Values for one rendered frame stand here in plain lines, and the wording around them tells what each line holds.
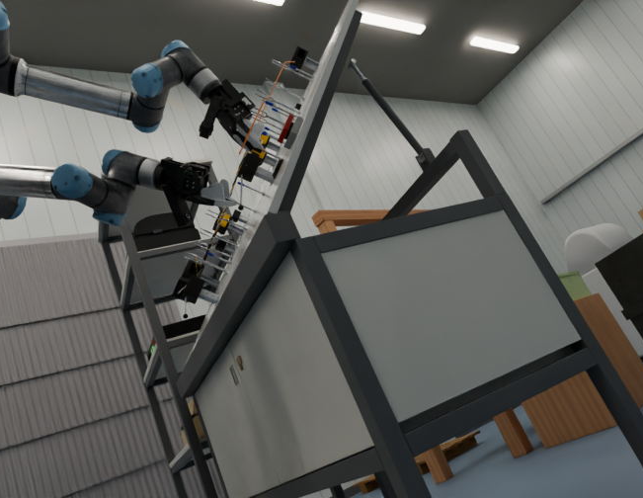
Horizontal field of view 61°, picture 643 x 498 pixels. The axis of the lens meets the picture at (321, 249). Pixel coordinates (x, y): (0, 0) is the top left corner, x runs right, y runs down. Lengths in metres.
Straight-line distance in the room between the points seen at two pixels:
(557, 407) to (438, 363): 2.09
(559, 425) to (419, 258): 2.11
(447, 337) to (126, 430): 3.90
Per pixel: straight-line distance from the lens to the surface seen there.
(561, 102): 10.50
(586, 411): 3.08
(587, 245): 5.90
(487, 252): 1.27
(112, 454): 4.72
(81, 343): 4.93
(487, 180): 1.41
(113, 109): 1.56
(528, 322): 1.25
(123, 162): 1.48
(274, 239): 1.03
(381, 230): 1.14
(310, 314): 1.06
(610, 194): 10.09
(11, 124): 6.11
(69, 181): 1.35
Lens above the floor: 0.42
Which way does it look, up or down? 19 degrees up
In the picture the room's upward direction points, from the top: 25 degrees counter-clockwise
